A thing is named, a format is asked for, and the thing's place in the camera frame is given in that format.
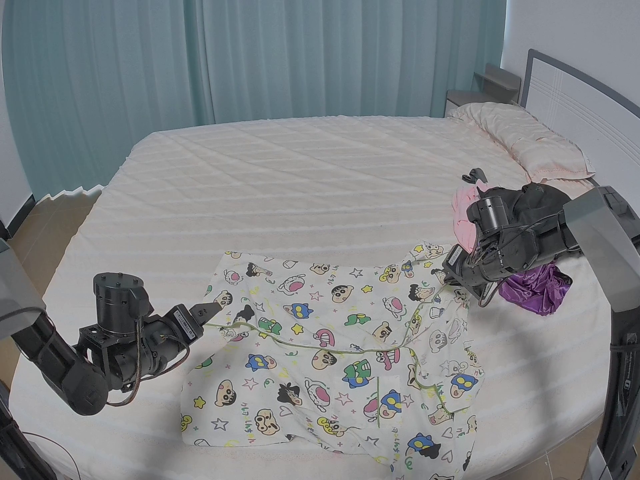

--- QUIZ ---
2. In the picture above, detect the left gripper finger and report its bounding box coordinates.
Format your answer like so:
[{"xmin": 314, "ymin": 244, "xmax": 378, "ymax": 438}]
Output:
[{"xmin": 193, "ymin": 299, "xmax": 224, "ymax": 325}]

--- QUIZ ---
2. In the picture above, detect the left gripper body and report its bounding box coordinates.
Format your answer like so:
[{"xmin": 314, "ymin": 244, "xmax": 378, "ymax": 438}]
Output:
[{"xmin": 114, "ymin": 304, "xmax": 205, "ymax": 384}]

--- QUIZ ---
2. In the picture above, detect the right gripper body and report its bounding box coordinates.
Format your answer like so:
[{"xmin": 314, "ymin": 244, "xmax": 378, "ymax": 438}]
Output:
[{"xmin": 442, "ymin": 244, "xmax": 502, "ymax": 294}]

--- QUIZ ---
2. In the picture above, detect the white printed pyjama top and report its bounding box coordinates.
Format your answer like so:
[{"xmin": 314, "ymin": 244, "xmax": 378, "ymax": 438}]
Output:
[{"xmin": 178, "ymin": 240, "xmax": 489, "ymax": 480}]

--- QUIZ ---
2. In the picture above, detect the bed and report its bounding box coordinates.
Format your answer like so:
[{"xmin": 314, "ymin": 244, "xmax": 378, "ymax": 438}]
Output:
[{"xmin": 9, "ymin": 48, "xmax": 640, "ymax": 480}]

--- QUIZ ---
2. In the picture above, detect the pink garment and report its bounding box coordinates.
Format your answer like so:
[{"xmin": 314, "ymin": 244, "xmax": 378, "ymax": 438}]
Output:
[{"xmin": 451, "ymin": 180, "xmax": 485, "ymax": 250}]

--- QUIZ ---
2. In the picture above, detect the purple garment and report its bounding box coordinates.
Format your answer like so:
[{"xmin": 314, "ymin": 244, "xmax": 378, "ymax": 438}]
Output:
[{"xmin": 497, "ymin": 262, "xmax": 573, "ymax": 317}]

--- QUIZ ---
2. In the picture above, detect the black garment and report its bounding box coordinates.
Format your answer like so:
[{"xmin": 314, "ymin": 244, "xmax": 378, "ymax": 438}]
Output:
[{"xmin": 507, "ymin": 182, "xmax": 572, "ymax": 221}]

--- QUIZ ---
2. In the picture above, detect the cream pillow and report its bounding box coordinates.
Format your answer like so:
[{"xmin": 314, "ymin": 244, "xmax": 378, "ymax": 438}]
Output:
[{"xmin": 446, "ymin": 101, "xmax": 597, "ymax": 182}]

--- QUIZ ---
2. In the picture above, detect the grey bedside table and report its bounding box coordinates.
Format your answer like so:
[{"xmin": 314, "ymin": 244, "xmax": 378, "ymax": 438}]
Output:
[{"xmin": 446, "ymin": 63, "xmax": 522, "ymax": 119}]

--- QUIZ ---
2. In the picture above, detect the blue-green curtain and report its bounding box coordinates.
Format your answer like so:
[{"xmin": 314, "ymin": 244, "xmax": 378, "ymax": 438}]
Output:
[
  {"xmin": 192, "ymin": 0, "xmax": 509, "ymax": 125},
  {"xmin": 2, "ymin": 0, "xmax": 217, "ymax": 205}
]

